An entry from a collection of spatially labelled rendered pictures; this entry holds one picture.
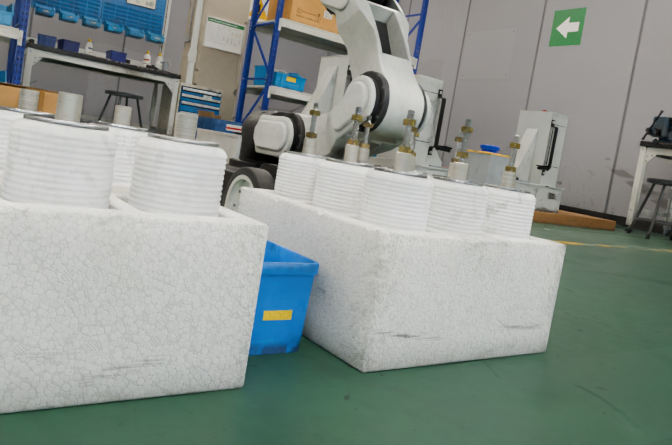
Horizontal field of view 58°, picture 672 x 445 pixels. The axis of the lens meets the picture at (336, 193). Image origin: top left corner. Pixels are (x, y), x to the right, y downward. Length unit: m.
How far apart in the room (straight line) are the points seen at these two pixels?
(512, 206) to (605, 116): 5.82
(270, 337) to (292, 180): 0.30
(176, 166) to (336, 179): 0.33
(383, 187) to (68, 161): 0.40
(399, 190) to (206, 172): 0.28
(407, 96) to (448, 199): 0.56
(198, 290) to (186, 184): 0.11
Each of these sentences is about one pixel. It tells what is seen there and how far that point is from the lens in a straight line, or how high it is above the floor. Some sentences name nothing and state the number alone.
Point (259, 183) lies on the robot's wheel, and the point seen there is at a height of 0.17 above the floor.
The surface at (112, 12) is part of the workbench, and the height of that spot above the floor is 1.29.
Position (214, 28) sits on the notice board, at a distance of 7.45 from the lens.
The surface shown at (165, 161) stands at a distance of 0.63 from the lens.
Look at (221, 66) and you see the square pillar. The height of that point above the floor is 1.02.
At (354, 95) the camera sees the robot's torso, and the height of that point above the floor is 0.40.
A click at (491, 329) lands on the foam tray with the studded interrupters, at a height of 0.05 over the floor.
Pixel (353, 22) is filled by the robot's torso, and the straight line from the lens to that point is 1.52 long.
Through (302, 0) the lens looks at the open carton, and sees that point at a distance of 6.35.
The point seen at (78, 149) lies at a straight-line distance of 0.60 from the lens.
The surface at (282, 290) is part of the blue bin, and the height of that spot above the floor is 0.08.
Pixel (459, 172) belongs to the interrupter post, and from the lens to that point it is 0.92.
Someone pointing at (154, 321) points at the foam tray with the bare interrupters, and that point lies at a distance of 0.62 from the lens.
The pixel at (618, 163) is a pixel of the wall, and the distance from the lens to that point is 6.62.
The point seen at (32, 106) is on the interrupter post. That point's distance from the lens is 0.86.
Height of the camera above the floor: 0.27
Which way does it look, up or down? 4 degrees down
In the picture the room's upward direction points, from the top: 9 degrees clockwise
